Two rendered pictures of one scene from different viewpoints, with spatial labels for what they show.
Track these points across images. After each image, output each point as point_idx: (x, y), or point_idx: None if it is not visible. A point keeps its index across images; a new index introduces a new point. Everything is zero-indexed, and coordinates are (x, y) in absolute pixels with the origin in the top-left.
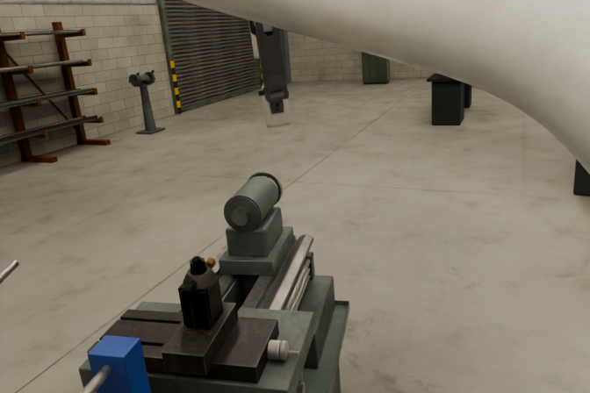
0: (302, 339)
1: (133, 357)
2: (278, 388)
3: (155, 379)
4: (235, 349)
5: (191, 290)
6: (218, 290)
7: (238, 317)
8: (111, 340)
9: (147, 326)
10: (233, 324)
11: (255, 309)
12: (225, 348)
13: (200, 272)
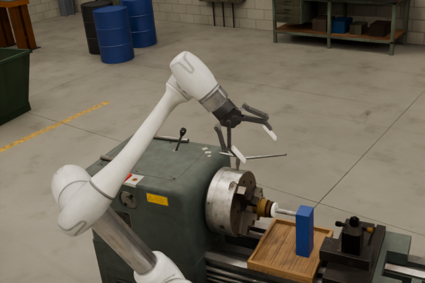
0: None
1: (300, 218)
2: None
3: None
4: (338, 270)
5: (337, 225)
6: (357, 242)
7: (370, 271)
8: (308, 209)
9: (365, 235)
10: (360, 267)
11: None
12: (339, 265)
13: (350, 223)
